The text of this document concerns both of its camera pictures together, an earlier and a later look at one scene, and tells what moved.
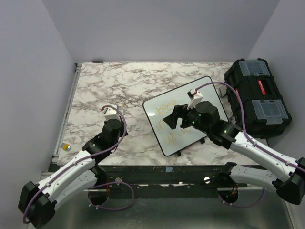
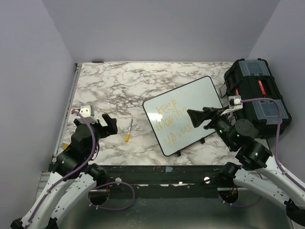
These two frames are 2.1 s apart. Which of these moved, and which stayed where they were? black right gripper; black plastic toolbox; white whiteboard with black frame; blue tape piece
Moved: black right gripper
Stayed: white whiteboard with black frame; blue tape piece; black plastic toolbox
